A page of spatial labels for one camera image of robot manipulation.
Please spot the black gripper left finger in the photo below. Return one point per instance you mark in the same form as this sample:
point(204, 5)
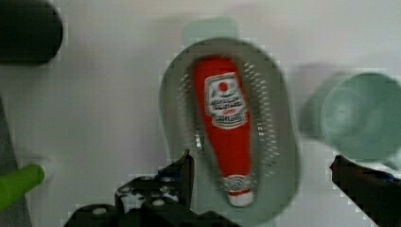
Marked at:
point(161, 200)

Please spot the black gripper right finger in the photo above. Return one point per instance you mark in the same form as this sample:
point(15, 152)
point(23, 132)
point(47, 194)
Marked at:
point(376, 193)

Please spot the red plush ketchup bottle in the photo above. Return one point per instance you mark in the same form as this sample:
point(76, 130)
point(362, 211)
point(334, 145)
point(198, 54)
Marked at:
point(224, 111)

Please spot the green mug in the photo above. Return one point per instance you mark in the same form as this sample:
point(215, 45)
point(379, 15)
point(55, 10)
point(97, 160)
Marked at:
point(358, 115)

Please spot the green cylinder object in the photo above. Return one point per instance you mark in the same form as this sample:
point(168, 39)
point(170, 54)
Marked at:
point(15, 185)

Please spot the black cylinder cup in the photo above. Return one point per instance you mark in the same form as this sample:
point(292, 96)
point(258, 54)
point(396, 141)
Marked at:
point(31, 32)

